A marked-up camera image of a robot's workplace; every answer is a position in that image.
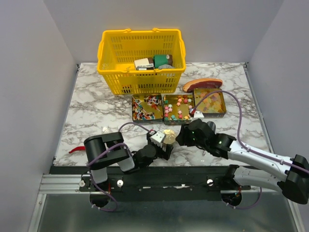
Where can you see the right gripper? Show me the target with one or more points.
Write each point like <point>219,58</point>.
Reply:
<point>185,130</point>

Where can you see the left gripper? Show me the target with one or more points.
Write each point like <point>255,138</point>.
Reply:
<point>162,154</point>

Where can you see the metal scoop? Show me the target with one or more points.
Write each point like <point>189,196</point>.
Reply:
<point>212,126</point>

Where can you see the round jar lid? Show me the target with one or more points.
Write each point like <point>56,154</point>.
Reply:
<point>170,137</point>

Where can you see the tin of star candies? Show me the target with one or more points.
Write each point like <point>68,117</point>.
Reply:
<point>177,109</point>

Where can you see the tin of lollipops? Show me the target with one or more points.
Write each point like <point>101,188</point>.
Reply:
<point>147,108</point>

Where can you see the clear glass jar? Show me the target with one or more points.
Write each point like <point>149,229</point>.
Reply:
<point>167,147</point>

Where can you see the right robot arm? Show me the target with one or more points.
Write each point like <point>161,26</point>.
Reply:
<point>290,176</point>

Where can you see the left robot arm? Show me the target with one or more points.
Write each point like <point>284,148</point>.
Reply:
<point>107,149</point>

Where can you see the tin of gummy candies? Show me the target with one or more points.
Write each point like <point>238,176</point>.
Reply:
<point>211,107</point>

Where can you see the fake meat slice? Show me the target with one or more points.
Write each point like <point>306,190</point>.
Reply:
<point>202,83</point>

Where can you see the grey pouch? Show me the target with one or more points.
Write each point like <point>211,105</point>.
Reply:
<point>165,66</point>

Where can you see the red chili pepper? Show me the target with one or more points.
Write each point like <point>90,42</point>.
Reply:
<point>76,149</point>

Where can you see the green brown package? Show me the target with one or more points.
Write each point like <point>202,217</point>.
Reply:
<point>162,59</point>

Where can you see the white brown box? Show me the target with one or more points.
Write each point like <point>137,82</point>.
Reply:
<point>144,63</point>

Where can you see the black flat box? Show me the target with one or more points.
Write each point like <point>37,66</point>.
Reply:
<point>144,68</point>

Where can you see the yellow plastic shopping basket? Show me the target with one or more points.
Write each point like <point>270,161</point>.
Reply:
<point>118,49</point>

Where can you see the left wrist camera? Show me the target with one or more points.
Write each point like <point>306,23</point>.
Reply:
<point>157,138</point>

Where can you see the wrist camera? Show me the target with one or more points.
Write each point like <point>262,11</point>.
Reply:
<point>157,138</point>
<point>198,114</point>

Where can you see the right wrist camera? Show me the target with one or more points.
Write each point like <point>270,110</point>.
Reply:
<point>198,114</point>

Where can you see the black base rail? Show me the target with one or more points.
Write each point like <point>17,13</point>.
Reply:
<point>157,184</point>

